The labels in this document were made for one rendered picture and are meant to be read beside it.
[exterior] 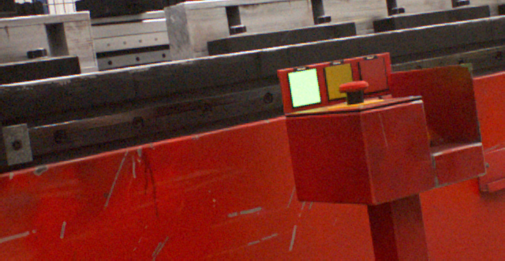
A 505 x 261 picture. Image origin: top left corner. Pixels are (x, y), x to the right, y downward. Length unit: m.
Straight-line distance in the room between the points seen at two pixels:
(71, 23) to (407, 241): 0.58
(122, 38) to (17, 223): 0.62
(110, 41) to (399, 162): 0.73
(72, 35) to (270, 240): 0.43
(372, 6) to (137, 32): 0.45
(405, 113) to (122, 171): 0.39
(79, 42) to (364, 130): 0.48
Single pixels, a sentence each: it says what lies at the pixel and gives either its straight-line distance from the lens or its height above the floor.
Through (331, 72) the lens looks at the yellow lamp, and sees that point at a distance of 1.30.
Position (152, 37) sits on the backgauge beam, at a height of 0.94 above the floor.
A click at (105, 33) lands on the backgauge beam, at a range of 1.72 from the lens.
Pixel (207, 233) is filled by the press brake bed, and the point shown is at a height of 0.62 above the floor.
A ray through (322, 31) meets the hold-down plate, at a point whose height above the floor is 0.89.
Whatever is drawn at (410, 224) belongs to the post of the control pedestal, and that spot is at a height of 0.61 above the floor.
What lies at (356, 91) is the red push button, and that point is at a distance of 1.20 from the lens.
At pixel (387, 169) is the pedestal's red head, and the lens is 1.15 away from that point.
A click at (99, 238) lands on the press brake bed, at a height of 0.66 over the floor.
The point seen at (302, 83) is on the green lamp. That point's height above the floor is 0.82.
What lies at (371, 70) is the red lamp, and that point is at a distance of 1.34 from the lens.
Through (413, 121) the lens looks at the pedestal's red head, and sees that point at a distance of 1.18.
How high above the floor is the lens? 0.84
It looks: 3 degrees down
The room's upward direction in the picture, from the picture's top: 9 degrees counter-clockwise
